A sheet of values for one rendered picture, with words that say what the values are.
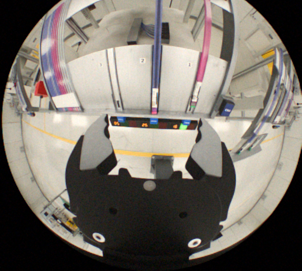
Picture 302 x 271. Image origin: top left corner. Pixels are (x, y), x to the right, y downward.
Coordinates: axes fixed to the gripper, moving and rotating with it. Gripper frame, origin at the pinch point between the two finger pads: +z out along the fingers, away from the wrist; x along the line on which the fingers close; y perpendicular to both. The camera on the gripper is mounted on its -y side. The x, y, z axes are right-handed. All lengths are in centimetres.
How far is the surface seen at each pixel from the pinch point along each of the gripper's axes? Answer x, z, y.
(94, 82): -17.3, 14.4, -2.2
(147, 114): -1.9, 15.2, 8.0
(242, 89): 96, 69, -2
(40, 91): -79, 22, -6
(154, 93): -0.1, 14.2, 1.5
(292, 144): 760, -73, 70
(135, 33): -11.1, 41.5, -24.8
